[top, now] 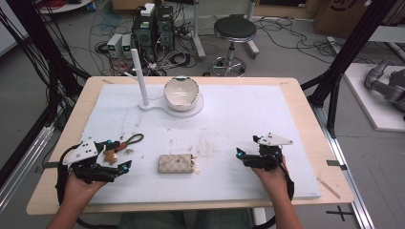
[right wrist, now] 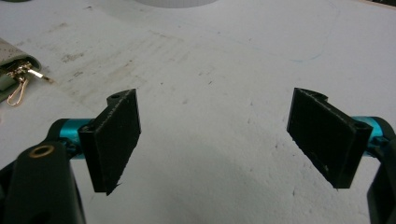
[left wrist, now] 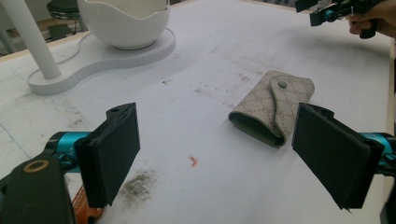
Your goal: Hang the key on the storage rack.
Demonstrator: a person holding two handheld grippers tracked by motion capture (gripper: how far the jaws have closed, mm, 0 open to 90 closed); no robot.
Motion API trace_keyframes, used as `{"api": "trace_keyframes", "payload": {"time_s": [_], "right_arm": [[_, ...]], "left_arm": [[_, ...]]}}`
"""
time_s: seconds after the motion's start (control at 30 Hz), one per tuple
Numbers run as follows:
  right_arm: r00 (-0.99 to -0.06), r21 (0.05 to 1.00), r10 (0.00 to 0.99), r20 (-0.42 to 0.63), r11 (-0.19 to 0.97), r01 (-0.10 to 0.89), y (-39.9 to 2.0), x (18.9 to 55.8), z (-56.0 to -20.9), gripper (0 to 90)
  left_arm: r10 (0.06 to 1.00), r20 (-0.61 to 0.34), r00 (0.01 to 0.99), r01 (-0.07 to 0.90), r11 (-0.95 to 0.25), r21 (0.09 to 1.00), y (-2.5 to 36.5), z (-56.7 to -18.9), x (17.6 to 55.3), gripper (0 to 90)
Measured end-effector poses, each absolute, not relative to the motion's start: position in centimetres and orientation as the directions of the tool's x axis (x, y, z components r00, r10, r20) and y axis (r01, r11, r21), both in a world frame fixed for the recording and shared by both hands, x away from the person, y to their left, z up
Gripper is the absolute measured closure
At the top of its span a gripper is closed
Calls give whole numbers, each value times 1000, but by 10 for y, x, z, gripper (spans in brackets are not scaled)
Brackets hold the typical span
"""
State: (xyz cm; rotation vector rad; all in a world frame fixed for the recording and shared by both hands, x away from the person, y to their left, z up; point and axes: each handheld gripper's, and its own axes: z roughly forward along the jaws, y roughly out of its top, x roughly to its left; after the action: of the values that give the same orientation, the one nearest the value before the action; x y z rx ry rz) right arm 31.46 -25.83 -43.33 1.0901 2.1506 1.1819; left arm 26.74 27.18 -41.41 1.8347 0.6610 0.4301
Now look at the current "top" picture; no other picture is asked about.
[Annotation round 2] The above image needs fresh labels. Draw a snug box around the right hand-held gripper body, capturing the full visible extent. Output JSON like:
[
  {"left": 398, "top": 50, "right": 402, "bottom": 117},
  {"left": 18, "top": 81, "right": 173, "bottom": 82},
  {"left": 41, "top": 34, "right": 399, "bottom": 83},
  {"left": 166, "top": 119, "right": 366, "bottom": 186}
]
[{"left": 242, "top": 132, "right": 294, "bottom": 172}]

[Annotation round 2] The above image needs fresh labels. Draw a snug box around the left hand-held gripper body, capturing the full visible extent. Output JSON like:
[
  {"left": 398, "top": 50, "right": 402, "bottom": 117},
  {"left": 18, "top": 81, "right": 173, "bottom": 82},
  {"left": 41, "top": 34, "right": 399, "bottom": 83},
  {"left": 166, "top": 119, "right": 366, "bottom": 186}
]
[{"left": 58, "top": 136, "right": 117, "bottom": 185}]

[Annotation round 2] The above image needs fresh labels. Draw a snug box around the olive loop keychain orange charm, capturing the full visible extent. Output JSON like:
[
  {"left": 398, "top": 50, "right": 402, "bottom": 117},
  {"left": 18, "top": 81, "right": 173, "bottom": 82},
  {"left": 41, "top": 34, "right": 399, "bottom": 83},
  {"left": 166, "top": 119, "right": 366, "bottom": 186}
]
[{"left": 102, "top": 133, "right": 145, "bottom": 166}]

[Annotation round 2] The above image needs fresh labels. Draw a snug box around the person's right hand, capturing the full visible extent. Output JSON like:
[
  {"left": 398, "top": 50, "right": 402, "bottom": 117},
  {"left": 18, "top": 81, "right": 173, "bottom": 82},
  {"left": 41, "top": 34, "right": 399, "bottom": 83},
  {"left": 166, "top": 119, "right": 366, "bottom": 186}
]
[{"left": 250, "top": 156, "right": 290, "bottom": 200}]

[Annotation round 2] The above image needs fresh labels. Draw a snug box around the person's left hand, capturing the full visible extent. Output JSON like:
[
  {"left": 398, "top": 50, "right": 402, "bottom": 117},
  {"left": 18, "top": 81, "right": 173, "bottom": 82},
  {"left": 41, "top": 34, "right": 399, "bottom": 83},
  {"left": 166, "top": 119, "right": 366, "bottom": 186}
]
[{"left": 62, "top": 173, "right": 109, "bottom": 209}]

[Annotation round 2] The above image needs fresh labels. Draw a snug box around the white foam mat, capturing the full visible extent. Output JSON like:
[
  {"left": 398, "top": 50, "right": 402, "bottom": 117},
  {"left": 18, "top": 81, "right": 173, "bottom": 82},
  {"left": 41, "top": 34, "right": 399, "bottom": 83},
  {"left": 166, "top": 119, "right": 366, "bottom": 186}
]
[{"left": 80, "top": 83, "right": 322, "bottom": 205}]

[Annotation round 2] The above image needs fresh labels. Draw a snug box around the beige quilted key pouch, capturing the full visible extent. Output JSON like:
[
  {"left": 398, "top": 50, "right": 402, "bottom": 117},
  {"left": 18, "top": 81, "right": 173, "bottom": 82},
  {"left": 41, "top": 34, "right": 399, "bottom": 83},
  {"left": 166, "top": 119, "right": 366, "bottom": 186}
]
[{"left": 158, "top": 154, "right": 201, "bottom": 175}]

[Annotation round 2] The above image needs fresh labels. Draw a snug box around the light wooden table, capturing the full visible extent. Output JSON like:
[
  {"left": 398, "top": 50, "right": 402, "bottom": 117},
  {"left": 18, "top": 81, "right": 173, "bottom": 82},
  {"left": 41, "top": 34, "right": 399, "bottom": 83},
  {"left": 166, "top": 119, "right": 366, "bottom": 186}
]
[{"left": 26, "top": 75, "right": 355, "bottom": 217}]

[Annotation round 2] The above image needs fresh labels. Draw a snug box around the thin wooden stick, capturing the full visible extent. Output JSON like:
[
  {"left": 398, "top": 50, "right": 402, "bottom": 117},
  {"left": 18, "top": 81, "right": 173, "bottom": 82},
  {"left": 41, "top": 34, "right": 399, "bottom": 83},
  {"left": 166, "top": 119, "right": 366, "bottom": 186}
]
[{"left": 317, "top": 177, "right": 342, "bottom": 200}]

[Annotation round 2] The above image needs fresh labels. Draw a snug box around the white stand with pole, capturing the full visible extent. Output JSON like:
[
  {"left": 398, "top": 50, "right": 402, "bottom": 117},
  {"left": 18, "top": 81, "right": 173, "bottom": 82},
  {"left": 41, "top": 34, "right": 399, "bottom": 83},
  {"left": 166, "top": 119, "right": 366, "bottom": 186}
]
[{"left": 122, "top": 48, "right": 204, "bottom": 119}]

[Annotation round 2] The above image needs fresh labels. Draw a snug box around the white bowl gold rim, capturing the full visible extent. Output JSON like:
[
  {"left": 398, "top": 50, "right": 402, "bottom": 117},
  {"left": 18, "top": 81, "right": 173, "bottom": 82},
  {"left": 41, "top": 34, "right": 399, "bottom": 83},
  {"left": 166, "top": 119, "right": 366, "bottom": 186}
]
[{"left": 162, "top": 75, "right": 201, "bottom": 113}]

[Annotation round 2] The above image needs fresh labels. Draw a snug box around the black tape cross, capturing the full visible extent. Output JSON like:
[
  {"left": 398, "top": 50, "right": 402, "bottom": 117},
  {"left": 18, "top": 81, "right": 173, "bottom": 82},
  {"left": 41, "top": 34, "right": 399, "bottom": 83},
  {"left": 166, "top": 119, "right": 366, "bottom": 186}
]
[{"left": 325, "top": 204, "right": 354, "bottom": 223}]

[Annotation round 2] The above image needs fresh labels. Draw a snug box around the grey power supply unit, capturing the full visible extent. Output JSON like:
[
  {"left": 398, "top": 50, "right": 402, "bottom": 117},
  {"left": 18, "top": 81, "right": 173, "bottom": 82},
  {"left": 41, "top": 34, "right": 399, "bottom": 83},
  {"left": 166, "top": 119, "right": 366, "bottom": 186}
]
[
  {"left": 106, "top": 32, "right": 124, "bottom": 57},
  {"left": 121, "top": 33, "right": 134, "bottom": 54}
]

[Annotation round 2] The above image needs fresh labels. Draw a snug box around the black round stool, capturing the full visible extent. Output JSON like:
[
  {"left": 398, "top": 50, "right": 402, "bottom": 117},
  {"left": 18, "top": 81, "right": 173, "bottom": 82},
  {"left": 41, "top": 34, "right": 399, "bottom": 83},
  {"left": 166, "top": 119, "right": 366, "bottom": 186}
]
[{"left": 208, "top": 13, "right": 258, "bottom": 78}]

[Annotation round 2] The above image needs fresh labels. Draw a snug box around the black computer tower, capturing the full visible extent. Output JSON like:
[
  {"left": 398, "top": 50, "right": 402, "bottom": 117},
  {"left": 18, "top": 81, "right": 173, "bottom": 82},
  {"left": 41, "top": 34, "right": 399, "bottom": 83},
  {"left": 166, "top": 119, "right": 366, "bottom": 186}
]
[
  {"left": 155, "top": 5, "right": 176, "bottom": 52},
  {"left": 131, "top": 12, "right": 158, "bottom": 63}
]

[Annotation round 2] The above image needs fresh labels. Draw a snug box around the white floor platform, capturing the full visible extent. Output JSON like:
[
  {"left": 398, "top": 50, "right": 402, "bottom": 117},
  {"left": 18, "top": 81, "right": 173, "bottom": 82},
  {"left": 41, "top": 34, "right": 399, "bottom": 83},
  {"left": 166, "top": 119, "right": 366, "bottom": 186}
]
[{"left": 343, "top": 62, "right": 405, "bottom": 134}]

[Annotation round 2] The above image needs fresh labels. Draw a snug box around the white box on tower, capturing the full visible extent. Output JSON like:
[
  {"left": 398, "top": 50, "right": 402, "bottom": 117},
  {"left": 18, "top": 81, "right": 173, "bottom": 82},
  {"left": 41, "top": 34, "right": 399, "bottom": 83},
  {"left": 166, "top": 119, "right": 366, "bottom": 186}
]
[{"left": 139, "top": 2, "right": 157, "bottom": 18}]

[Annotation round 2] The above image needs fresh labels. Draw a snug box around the brown cardboard box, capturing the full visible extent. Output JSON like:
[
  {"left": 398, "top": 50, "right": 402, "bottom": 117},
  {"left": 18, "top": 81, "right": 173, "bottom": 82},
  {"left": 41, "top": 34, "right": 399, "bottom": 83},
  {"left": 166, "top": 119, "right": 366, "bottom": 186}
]
[{"left": 312, "top": 0, "right": 372, "bottom": 40}]

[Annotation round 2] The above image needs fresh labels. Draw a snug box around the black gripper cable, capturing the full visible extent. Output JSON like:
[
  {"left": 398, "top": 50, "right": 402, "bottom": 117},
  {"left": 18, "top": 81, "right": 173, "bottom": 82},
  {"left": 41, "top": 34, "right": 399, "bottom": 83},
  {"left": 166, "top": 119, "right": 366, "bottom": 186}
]
[
  {"left": 54, "top": 143, "right": 84, "bottom": 207},
  {"left": 268, "top": 146, "right": 296, "bottom": 202}
]

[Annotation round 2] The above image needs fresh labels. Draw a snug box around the aluminium rail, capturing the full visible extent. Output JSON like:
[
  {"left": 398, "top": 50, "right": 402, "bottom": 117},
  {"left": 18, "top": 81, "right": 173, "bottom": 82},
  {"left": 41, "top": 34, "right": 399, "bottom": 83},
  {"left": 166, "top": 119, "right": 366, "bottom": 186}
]
[
  {"left": 311, "top": 104, "right": 377, "bottom": 229},
  {"left": 0, "top": 124, "right": 55, "bottom": 214}
]

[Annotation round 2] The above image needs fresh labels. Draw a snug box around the tangle of floor cables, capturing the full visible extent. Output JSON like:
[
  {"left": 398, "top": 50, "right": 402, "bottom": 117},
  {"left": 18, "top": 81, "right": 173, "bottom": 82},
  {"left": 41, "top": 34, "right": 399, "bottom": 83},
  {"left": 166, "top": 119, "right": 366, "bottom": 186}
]
[{"left": 89, "top": 6, "right": 204, "bottom": 77}]

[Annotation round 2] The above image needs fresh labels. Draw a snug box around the black metal frame post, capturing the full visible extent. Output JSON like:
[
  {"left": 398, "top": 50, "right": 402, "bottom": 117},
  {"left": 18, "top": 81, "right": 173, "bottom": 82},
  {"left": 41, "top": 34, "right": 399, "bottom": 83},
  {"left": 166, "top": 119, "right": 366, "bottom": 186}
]
[
  {"left": 5, "top": 0, "right": 93, "bottom": 132},
  {"left": 300, "top": 0, "right": 399, "bottom": 138}
]

